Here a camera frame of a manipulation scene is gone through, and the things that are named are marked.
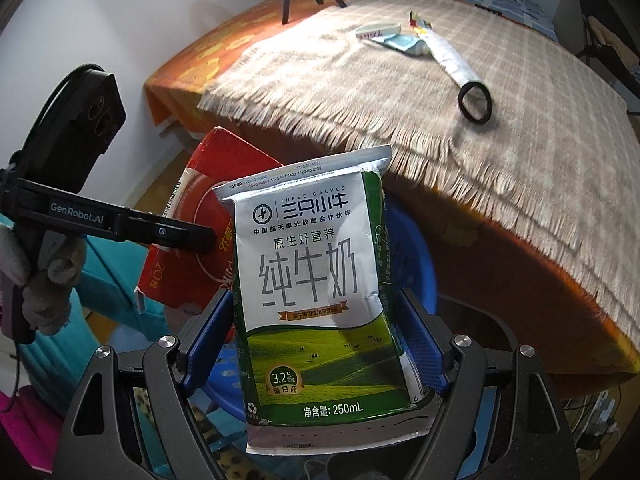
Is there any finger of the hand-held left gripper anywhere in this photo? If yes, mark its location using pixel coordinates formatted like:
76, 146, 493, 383
125, 209, 218, 256

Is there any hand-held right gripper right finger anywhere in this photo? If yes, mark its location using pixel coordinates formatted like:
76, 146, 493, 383
400, 287, 576, 480

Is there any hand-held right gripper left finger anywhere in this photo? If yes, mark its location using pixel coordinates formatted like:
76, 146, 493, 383
52, 287, 237, 480

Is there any red tissue packet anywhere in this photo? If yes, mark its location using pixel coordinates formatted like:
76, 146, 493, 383
135, 127, 286, 311

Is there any blue plastic basket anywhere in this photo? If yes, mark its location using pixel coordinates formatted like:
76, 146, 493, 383
192, 197, 441, 480

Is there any green and white milk pouch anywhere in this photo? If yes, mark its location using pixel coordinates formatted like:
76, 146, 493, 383
212, 145, 443, 456

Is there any person's left hand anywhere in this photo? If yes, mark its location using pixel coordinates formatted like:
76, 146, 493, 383
0, 225, 87, 337

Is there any teal cloth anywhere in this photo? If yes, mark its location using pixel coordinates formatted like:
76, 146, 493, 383
0, 210, 201, 413

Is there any leopard print cloth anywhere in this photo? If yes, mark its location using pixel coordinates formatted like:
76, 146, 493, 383
131, 385, 253, 480

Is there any beige plaid fringed cloth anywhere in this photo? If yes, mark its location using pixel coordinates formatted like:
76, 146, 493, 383
197, 0, 640, 341

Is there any pink cloth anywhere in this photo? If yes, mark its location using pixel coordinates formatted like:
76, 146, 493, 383
0, 390, 68, 480

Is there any candy bar wrapper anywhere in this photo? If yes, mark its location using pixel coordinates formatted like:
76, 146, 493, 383
407, 10, 488, 92

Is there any blue checked bed sheet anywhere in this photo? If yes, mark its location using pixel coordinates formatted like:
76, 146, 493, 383
345, 0, 561, 42

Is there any beige fleece garment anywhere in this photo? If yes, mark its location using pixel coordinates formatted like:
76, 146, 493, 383
587, 15, 640, 63

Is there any grey board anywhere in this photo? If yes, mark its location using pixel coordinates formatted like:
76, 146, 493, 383
552, 0, 586, 36

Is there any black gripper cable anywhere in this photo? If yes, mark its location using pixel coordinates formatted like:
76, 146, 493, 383
0, 337, 23, 413

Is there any black hair tie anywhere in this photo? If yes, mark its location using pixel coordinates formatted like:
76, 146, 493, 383
457, 81, 493, 123

